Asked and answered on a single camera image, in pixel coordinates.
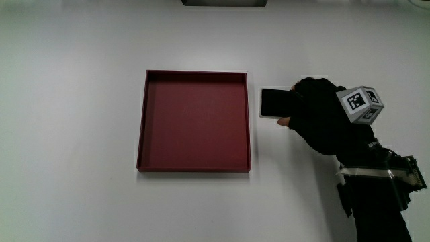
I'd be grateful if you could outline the person's right hand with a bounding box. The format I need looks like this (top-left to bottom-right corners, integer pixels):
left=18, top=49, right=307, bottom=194
left=277, top=77, right=385, bottom=169

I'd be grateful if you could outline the dark red square tray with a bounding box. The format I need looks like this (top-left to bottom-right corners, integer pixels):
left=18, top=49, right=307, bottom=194
left=136, top=69, right=252, bottom=173

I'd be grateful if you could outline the dark object at table edge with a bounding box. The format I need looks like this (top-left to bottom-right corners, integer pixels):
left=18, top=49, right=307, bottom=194
left=181, top=0, right=269, bottom=8

